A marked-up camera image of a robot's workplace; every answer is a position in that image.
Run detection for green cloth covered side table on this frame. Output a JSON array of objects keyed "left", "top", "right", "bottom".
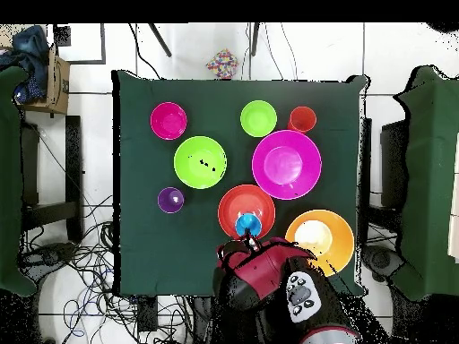
[
  {"left": 392, "top": 64, "right": 459, "bottom": 301},
  {"left": 0, "top": 65, "right": 39, "bottom": 297}
]

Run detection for colourful patterned box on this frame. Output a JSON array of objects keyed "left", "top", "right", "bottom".
[{"left": 205, "top": 48, "right": 239, "bottom": 80}]

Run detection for black metal frame stand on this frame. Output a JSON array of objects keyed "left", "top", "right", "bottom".
[
  {"left": 358, "top": 117, "right": 410, "bottom": 248},
  {"left": 21, "top": 115, "right": 84, "bottom": 245}
]

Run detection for large orange bowl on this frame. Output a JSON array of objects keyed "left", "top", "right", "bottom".
[{"left": 284, "top": 209, "right": 355, "bottom": 277}]

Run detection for small pink bowl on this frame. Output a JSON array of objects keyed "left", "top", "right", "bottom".
[{"left": 149, "top": 101, "right": 188, "bottom": 142}]

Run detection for black power strip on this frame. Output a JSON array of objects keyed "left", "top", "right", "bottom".
[{"left": 137, "top": 297, "right": 159, "bottom": 332}]

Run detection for red-orange cup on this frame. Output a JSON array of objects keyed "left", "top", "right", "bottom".
[{"left": 286, "top": 106, "right": 318, "bottom": 134}]

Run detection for thin black square frame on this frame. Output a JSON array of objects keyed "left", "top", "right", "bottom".
[{"left": 53, "top": 22, "right": 107, "bottom": 65}]

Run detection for brown cardboard box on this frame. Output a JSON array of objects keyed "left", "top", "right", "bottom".
[{"left": 19, "top": 46, "right": 72, "bottom": 116}]

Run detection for large green bowl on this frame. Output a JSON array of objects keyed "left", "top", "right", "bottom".
[{"left": 173, "top": 135, "right": 228, "bottom": 190}]

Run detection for tangle of black cables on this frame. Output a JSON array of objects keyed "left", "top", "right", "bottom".
[{"left": 21, "top": 194, "right": 195, "bottom": 344}]

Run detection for large pink bowl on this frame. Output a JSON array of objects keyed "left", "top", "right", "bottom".
[{"left": 251, "top": 129, "right": 323, "bottom": 201}]

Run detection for black pedestal leg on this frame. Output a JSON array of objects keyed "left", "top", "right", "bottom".
[
  {"left": 361, "top": 245, "right": 406, "bottom": 284},
  {"left": 17, "top": 241, "right": 78, "bottom": 284}
]

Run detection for purple cup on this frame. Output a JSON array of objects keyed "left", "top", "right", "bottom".
[{"left": 157, "top": 186, "right": 186, "bottom": 215}]

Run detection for blue cup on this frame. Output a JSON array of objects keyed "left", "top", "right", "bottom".
[{"left": 234, "top": 212, "right": 264, "bottom": 238}]

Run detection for blue cable loop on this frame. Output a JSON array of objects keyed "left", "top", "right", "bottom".
[{"left": 63, "top": 299, "right": 88, "bottom": 339}]

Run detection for small green bowl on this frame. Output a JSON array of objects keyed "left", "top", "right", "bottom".
[{"left": 239, "top": 99, "right": 278, "bottom": 138}]

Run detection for black tripod leg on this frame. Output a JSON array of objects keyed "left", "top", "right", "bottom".
[
  {"left": 250, "top": 22, "right": 260, "bottom": 56},
  {"left": 148, "top": 22, "right": 172, "bottom": 57}
]

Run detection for red-orange bowl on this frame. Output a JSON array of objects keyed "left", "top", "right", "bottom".
[{"left": 217, "top": 184, "right": 277, "bottom": 240}]

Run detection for dark green table cloth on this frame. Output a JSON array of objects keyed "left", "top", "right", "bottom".
[{"left": 111, "top": 69, "right": 370, "bottom": 298}]

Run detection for blue cloth bundle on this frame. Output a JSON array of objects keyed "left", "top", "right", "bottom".
[{"left": 0, "top": 24, "right": 51, "bottom": 103}]

